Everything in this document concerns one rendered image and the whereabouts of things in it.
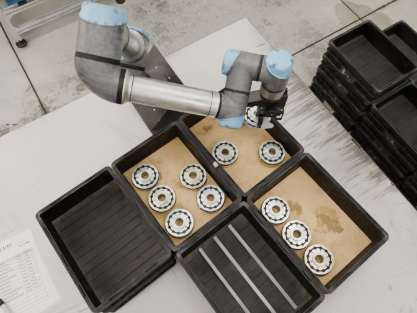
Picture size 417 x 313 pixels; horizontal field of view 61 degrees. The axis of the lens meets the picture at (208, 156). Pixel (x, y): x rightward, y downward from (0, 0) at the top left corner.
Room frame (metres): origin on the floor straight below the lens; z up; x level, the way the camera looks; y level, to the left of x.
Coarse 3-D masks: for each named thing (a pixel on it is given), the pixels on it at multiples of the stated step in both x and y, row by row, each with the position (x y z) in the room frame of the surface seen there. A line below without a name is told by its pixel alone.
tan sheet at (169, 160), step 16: (176, 144) 0.62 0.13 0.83; (144, 160) 0.55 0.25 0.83; (160, 160) 0.55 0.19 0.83; (176, 160) 0.55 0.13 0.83; (192, 160) 0.55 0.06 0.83; (128, 176) 0.48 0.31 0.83; (144, 176) 0.48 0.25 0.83; (160, 176) 0.48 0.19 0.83; (176, 176) 0.48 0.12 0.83; (192, 176) 0.48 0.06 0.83; (208, 176) 0.48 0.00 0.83; (144, 192) 0.42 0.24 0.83; (176, 192) 0.42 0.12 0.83; (192, 192) 0.42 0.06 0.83; (176, 208) 0.36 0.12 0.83; (192, 208) 0.36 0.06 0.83; (224, 208) 0.36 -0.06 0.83; (160, 224) 0.30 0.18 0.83; (176, 224) 0.30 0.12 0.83; (176, 240) 0.24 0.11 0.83
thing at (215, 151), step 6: (216, 144) 0.60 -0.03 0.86; (222, 144) 0.60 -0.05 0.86; (228, 144) 0.60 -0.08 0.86; (234, 144) 0.60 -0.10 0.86; (216, 150) 0.58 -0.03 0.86; (234, 150) 0.58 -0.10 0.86; (216, 156) 0.55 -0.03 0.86; (234, 156) 0.55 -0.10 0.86; (222, 162) 0.53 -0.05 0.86; (228, 162) 0.53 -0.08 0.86
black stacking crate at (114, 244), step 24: (96, 192) 0.42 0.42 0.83; (120, 192) 0.42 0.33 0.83; (48, 216) 0.31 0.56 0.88; (72, 216) 0.33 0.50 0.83; (96, 216) 0.33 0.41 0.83; (120, 216) 0.33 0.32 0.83; (72, 240) 0.24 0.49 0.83; (96, 240) 0.24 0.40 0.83; (120, 240) 0.24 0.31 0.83; (144, 240) 0.24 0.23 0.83; (72, 264) 0.15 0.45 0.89; (96, 264) 0.16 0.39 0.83; (120, 264) 0.16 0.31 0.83; (144, 264) 0.16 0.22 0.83; (96, 288) 0.08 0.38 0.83; (120, 288) 0.08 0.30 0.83
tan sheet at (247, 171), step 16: (192, 128) 0.69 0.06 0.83; (208, 128) 0.69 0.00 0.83; (224, 128) 0.69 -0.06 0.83; (240, 128) 0.69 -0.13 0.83; (208, 144) 0.62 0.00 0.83; (240, 144) 0.62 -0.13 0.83; (256, 144) 0.62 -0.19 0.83; (240, 160) 0.55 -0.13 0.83; (256, 160) 0.55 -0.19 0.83; (240, 176) 0.48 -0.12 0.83; (256, 176) 0.48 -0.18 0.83
